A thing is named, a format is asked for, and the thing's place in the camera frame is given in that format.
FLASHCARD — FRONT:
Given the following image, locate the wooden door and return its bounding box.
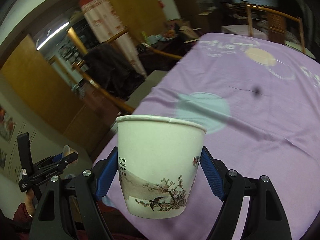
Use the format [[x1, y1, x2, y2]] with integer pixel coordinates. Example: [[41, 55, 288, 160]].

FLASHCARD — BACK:
[[1, 35, 110, 154]]

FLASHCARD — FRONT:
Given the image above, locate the red patterned curtain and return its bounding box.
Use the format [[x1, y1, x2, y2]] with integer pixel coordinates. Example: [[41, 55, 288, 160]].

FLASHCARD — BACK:
[[78, 0, 147, 77]]

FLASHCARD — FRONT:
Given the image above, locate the dark jacket on chair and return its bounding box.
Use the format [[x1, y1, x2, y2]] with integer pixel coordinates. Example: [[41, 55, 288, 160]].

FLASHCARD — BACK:
[[83, 43, 144, 101]]

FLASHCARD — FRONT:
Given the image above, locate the white printed paper cup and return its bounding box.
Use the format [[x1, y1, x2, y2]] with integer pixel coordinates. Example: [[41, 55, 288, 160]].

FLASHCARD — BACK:
[[116, 115, 206, 219]]

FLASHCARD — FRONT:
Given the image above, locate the wooden armchair with grey cushion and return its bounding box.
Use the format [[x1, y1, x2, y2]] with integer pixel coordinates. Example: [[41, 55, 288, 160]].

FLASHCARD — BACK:
[[48, 27, 201, 116]]

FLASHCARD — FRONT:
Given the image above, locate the far wooden chair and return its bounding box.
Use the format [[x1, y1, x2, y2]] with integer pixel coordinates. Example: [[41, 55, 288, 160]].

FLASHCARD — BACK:
[[246, 4, 306, 55]]

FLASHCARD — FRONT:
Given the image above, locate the purple bed sheet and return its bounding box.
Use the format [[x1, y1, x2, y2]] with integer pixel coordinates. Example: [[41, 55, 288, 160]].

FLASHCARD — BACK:
[[93, 31, 320, 240]]

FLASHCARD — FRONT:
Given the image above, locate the maroon left sleeve forearm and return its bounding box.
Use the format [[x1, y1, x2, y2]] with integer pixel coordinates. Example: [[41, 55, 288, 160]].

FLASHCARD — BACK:
[[13, 203, 33, 232]]

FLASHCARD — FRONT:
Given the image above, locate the person's left hand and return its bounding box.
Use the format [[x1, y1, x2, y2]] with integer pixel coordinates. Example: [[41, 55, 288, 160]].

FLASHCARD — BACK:
[[25, 189, 36, 218]]

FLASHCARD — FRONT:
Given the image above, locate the small clear plastic cup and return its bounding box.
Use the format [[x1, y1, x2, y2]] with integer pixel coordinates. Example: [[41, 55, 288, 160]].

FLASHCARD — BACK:
[[62, 145, 78, 166]]

